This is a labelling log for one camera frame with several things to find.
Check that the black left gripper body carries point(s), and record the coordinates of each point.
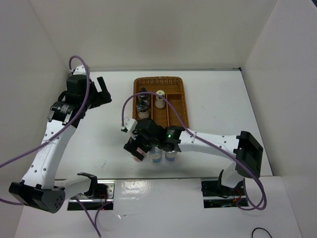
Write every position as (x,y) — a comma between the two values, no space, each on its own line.
(93,91)

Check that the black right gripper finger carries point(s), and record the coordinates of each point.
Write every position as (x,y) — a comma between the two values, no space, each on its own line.
(132,145)
(157,145)

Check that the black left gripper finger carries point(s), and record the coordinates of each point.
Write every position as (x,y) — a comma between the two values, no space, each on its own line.
(102,85)
(100,98)

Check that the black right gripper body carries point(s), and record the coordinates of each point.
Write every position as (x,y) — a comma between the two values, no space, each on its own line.
(146,143)

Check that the pink-capped spice bottle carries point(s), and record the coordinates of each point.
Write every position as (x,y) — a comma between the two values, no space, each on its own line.
(139,155)

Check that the black-capped white spice bottle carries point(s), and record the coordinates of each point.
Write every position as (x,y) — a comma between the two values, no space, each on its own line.
(143,110)

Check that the green-capped white spice bottle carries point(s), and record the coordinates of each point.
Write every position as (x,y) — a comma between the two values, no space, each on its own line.
(159,101)

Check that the black-capped brown spice bottle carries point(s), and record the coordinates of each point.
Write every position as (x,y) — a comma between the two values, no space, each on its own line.
(144,97)

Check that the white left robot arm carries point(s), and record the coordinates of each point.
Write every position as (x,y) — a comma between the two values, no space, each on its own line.
(37,188)

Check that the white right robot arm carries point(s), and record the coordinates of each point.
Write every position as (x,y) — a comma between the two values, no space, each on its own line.
(243,150)

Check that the silver-capped blue label shaker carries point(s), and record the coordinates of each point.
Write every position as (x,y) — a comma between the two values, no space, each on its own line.
(155,155)

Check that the silver-capped blue shaker right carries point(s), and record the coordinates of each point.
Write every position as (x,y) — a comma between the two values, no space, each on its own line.
(170,157)

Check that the brown wicker cutlery tray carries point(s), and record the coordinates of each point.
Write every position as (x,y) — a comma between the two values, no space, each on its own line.
(174,92)

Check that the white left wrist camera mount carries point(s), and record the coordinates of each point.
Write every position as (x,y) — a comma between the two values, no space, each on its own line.
(80,70)

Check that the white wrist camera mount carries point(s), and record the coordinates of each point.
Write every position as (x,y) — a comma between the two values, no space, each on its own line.
(129,125)
(80,70)

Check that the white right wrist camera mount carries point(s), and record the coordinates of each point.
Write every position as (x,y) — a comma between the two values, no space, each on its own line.
(129,125)

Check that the aluminium table edge rail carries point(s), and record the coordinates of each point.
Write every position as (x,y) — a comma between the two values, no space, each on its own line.
(69,96)

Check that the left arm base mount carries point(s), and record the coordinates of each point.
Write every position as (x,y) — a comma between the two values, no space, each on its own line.
(99,196)

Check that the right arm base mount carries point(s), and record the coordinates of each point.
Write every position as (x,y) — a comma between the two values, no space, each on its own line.
(222,197)

